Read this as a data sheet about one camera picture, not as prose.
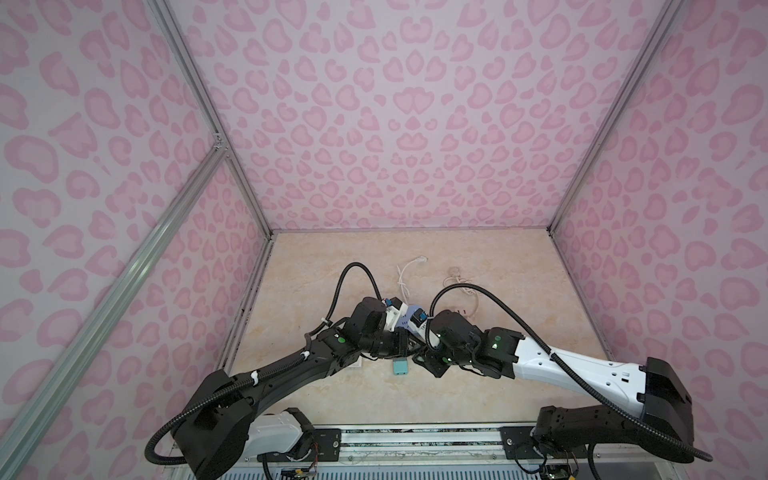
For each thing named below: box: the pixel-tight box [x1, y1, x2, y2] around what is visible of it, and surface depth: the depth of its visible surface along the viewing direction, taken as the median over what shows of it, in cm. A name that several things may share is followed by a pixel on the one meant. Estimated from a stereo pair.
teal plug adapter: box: [393, 357, 409, 375], surface depth 86 cm
